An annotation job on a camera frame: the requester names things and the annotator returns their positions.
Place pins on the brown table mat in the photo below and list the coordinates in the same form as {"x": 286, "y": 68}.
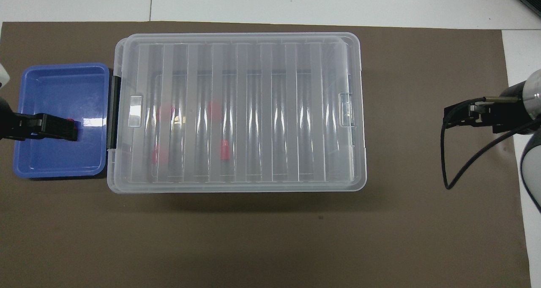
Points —
{"x": 270, "y": 237}

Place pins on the clear ribbed box lid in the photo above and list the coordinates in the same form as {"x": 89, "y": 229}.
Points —
{"x": 262, "y": 110}

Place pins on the red block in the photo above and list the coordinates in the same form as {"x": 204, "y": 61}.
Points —
{"x": 157, "y": 155}
{"x": 215, "y": 110}
{"x": 72, "y": 122}
{"x": 225, "y": 149}
{"x": 167, "y": 112}

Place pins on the clear plastic storage box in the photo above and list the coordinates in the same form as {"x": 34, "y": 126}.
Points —
{"x": 112, "y": 186}

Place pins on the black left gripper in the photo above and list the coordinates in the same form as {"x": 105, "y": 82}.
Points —
{"x": 21, "y": 126}

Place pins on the blue plastic tray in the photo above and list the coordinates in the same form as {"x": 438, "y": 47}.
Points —
{"x": 63, "y": 157}

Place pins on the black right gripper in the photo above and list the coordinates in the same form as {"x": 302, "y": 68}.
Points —
{"x": 507, "y": 117}

